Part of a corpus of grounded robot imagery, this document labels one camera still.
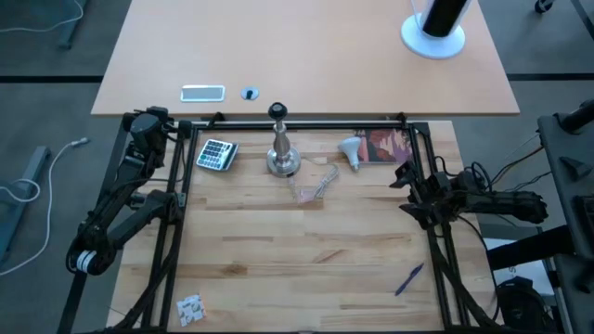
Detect clear lamp power cord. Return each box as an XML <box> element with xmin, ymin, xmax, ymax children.
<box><xmin>287</xmin><ymin>158</ymin><xmax>342</xmax><ymax>206</ymax></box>

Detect white floor cable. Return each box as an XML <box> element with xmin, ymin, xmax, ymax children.
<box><xmin>0</xmin><ymin>0</ymin><xmax>84</xmax><ymax>33</ymax></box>
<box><xmin>0</xmin><ymin>137</ymin><xmax>89</xmax><ymax>278</ymax></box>

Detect white flood lightbulb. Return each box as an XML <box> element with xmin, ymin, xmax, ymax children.
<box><xmin>337</xmin><ymin>136</ymin><xmax>364</xmax><ymax>173</ymax></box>

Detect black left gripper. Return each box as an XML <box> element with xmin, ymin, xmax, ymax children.
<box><xmin>121</xmin><ymin>106</ymin><xmax>194</xmax><ymax>157</ymax></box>

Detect grey equipment cart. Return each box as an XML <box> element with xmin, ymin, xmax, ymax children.
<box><xmin>486</xmin><ymin>99</ymin><xmax>594</xmax><ymax>334</ymax></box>

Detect grey desk calculator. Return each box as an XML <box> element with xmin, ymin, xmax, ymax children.
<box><xmin>196</xmin><ymin>138</ymin><xmax>239</xmax><ymax>173</ymax></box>

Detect small printed sticker sheet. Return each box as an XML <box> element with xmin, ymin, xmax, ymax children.
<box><xmin>176</xmin><ymin>292</ymin><xmax>207</xmax><ymax>328</ymax></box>

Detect black aluminium table frame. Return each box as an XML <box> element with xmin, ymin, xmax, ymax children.
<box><xmin>138</xmin><ymin>119</ymin><xmax>470</xmax><ymax>334</ymax></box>

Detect white round stand base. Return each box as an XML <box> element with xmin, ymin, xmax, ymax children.
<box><xmin>401</xmin><ymin>0</ymin><xmax>467</xmax><ymax>60</ymax></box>

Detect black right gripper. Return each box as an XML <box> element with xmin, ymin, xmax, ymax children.
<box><xmin>388</xmin><ymin>160</ymin><xmax>454</xmax><ymax>231</ymax></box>

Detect silver table lamp base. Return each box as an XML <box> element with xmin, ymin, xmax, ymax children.
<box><xmin>265</xmin><ymin>101</ymin><xmax>303</xmax><ymax>179</ymax></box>

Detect blue pen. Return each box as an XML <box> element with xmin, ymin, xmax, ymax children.
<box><xmin>394</xmin><ymin>263</ymin><xmax>425</xmax><ymax>297</ymax></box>

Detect blue-grey table leg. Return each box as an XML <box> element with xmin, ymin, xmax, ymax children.
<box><xmin>58</xmin><ymin>0</ymin><xmax>83</xmax><ymax>50</ymax></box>
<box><xmin>0</xmin><ymin>146</ymin><xmax>52</xmax><ymax>263</ymax></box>

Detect black cable bundle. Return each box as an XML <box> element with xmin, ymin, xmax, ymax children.
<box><xmin>463</xmin><ymin>146</ymin><xmax>553</xmax><ymax>210</ymax></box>

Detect black backpack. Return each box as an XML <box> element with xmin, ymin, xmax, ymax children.
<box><xmin>496</xmin><ymin>276</ymin><xmax>556</xmax><ymax>334</ymax></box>

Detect light wooden desk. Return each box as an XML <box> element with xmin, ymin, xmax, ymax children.
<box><xmin>91</xmin><ymin>0</ymin><xmax>521</xmax><ymax>117</ymax></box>

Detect white flat box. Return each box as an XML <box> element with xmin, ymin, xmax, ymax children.
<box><xmin>180</xmin><ymin>84</ymin><xmax>226</xmax><ymax>103</ymax></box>

